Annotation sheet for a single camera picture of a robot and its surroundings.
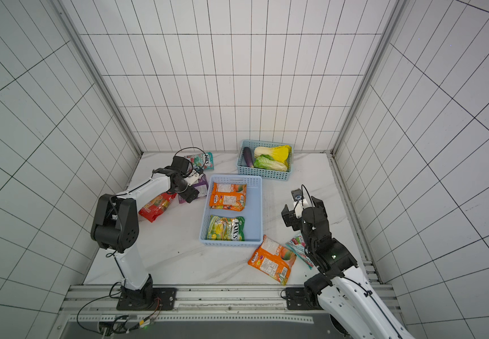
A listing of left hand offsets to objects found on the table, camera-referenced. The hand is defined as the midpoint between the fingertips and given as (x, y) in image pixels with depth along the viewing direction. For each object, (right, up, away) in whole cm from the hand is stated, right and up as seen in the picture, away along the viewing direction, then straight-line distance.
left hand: (184, 192), depth 96 cm
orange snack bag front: (+39, -25, -16) cm, 49 cm away
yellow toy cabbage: (+47, +18, +10) cm, 51 cm away
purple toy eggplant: (+30, +17, +17) cm, 39 cm away
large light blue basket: (+32, -9, -1) cm, 33 cm away
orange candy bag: (+22, -2, +1) cm, 22 cm away
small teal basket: (+28, +10, +8) cm, 31 cm away
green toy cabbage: (+40, +14, +10) cm, 43 cm away
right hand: (+46, 0, -22) cm, 51 cm away
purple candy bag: (+7, +3, +6) cm, 10 cm away
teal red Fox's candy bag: (+50, -21, -13) cm, 55 cm away
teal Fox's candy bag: (+6, +15, +16) cm, 23 cm away
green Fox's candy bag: (+20, -15, -8) cm, 27 cm away
